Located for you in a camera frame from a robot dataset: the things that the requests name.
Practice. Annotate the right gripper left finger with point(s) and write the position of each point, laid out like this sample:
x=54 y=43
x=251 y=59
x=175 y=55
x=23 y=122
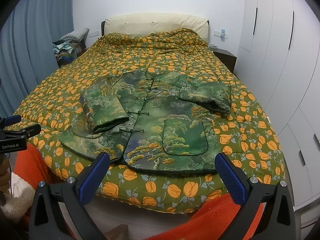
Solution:
x=46 y=219

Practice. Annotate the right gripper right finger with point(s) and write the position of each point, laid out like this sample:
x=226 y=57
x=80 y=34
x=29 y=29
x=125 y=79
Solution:
x=278 y=219

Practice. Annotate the green landscape print padded jacket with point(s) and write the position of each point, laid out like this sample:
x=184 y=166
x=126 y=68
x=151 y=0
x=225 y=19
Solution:
x=161 y=122

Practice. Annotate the white fleece sleeve forearm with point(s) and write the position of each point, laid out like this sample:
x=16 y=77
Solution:
x=18 y=194

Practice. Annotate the orange fleece blanket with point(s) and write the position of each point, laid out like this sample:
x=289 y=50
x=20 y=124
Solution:
x=208 y=222

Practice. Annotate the green quilt with orange flowers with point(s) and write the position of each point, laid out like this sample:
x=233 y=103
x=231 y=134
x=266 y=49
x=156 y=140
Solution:
x=245 y=134

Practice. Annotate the blue grey curtain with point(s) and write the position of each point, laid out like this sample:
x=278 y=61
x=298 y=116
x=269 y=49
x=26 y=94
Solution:
x=27 y=55

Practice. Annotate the white wardrobe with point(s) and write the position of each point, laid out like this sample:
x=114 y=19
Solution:
x=278 y=60

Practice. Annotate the dark wooden nightstand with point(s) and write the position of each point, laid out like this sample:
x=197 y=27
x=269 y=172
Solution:
x=227 y=58

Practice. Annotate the cream padded headboard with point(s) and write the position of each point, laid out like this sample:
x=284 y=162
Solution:
x=140 y=24

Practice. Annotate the white wall socket with plug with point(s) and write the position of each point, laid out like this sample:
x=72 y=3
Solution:
x=221 y=34

